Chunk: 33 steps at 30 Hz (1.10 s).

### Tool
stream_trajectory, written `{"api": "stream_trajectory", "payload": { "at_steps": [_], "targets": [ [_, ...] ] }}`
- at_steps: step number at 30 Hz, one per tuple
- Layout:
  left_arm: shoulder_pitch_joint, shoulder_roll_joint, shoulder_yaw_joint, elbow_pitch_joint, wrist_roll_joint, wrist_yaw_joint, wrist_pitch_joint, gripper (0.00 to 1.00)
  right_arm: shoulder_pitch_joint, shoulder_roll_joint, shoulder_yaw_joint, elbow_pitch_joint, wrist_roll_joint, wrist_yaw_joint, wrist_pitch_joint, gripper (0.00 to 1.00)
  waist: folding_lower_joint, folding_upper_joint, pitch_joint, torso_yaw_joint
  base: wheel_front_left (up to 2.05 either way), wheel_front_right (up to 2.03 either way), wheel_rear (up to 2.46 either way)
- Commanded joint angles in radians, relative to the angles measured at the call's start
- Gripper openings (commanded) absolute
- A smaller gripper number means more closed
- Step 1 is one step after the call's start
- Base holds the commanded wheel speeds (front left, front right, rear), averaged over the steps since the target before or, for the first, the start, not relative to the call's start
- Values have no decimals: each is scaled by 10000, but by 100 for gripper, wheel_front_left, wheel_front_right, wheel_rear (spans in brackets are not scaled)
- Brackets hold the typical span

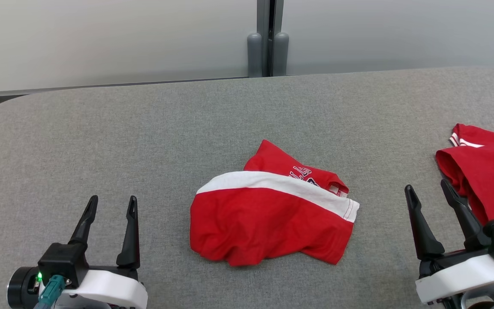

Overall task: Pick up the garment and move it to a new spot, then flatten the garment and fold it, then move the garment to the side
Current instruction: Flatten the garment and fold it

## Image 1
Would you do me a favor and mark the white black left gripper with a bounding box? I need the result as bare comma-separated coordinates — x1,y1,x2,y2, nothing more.
60,195,148,309

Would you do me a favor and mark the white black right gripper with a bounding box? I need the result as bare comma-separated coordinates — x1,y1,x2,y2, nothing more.
404,179,494,306

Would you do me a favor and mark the red and white t-shirt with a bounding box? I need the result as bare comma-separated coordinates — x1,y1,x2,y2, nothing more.
190,139,360,267
435,124,494,227

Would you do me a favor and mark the left cable with teal plug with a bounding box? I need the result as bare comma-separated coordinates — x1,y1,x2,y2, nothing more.
33,275,67,309

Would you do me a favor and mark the grey cylindrical post foot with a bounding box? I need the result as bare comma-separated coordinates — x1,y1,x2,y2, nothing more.
273,32,289,77
247,32,263,78

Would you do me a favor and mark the grey partition frame post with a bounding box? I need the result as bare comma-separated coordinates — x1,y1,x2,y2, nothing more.
256,0,285,78

